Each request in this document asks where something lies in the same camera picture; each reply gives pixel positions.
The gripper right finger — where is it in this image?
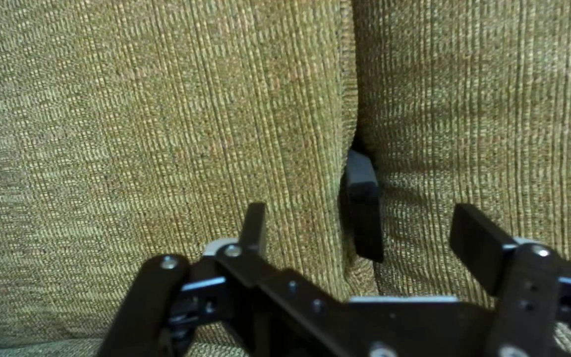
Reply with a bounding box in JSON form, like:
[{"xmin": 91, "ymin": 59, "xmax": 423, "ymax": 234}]
[{"xmin": 449, "ymin": 203, "xmax": 571, "ymax": 357}]

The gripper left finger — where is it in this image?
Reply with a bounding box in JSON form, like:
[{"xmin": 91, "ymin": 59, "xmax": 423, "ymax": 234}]
[{"xmin": 96, "ymin": 202, "xmax": 354, "ymax": 357}]

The black remote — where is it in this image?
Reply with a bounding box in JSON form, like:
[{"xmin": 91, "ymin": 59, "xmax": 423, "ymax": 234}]
[{"xmin": 341, "ymin": 149, "xmax": 384, "ymax": 263}]

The olive green fabric couch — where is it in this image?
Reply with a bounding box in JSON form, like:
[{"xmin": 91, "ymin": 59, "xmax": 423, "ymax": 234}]
[{"xmin": 0, "ymin": 0, "xmax": 571, "ymax": 357}]

